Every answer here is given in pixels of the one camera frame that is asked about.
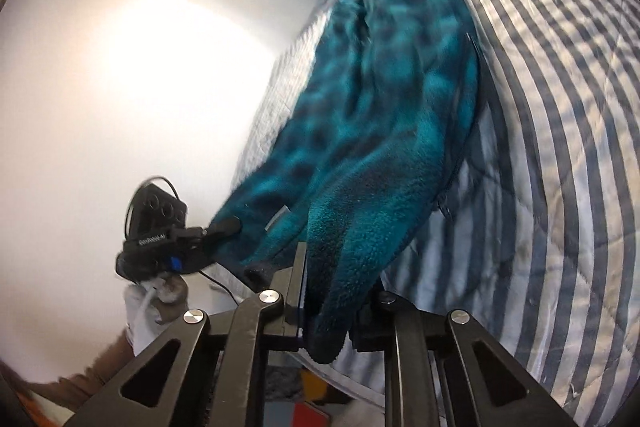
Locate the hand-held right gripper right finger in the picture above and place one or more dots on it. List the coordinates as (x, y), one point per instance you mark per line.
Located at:
(372, 332)

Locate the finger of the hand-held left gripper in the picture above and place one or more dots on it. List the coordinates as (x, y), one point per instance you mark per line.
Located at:
(222, 228)

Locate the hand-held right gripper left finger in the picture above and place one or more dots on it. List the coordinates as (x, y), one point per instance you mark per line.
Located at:
(302, 292)

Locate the teal plaid fleece garment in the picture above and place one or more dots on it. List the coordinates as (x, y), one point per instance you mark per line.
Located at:
(375, 132)

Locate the person's left forearm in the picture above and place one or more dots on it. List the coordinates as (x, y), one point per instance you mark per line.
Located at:
(85, 387)

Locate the person's left hand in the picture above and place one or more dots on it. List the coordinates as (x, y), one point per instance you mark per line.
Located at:
(142, 322)

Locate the red yellow blue object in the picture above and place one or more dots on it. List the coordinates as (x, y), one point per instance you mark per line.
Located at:
(312, 414)

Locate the orange cloth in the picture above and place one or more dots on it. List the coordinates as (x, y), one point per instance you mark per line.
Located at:
(40, 412)

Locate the grey white striped quilt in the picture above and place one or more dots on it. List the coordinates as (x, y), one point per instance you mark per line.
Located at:
(550, 132)

